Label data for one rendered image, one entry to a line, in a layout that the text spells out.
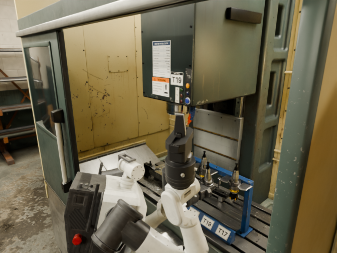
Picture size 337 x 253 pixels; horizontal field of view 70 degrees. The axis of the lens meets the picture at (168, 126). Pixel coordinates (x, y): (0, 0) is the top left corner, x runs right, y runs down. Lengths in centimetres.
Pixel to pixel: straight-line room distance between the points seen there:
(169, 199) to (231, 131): 129
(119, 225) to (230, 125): 133
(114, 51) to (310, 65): 218
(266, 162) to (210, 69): 118
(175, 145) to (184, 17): 83
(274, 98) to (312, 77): 166
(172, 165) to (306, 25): 44
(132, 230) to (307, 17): 70
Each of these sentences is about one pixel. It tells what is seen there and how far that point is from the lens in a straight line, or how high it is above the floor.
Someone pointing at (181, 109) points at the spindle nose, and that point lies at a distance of 160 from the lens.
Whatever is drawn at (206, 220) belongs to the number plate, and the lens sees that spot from 154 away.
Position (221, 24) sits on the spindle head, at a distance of 143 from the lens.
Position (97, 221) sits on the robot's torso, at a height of 131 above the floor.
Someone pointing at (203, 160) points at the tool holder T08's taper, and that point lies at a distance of 146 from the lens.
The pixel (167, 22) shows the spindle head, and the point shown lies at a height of 204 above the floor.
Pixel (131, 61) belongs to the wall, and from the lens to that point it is 261.
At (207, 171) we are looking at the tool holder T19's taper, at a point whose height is 128.
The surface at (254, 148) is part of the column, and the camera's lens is 194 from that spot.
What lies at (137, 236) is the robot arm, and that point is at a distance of 83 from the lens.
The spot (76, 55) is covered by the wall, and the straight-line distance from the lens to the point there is 235.
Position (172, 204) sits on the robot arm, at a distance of 73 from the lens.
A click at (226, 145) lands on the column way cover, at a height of 116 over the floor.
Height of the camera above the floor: 188
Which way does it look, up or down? 17 degrees down
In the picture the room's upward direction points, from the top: straight up
